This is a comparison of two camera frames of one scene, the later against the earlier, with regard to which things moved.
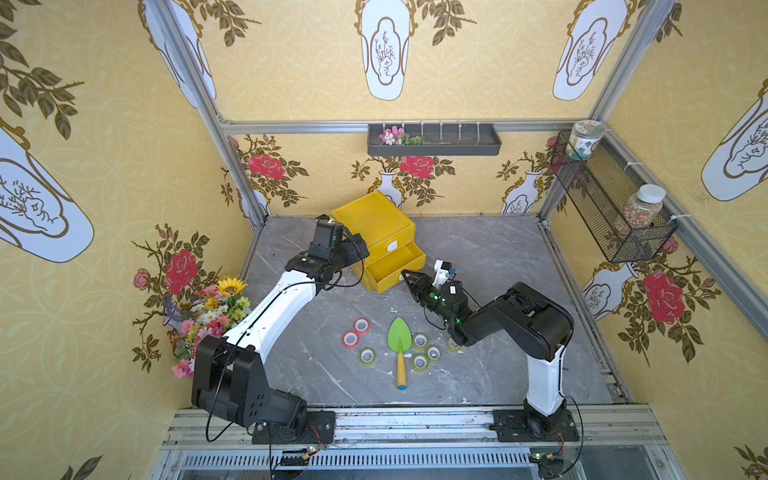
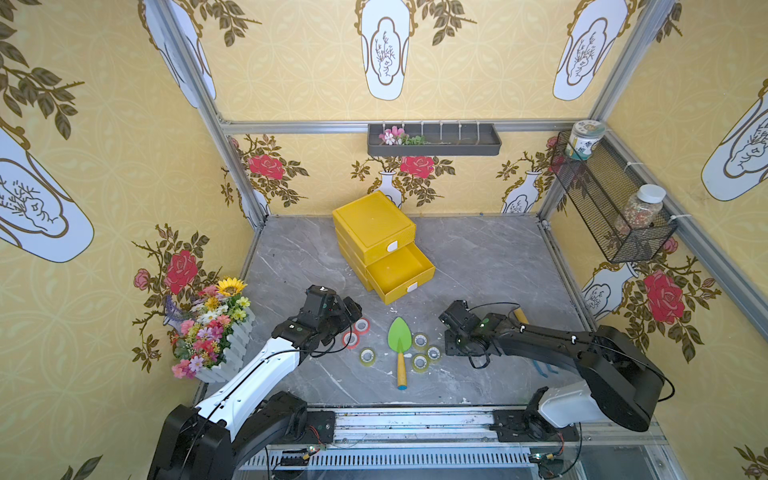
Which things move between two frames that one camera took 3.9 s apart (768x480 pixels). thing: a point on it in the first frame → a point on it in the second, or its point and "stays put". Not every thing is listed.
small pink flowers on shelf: x=397 y=136 stays put
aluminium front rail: x=425 y=443 stays put
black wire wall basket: x=602 y=187 stays put
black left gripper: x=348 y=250 → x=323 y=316
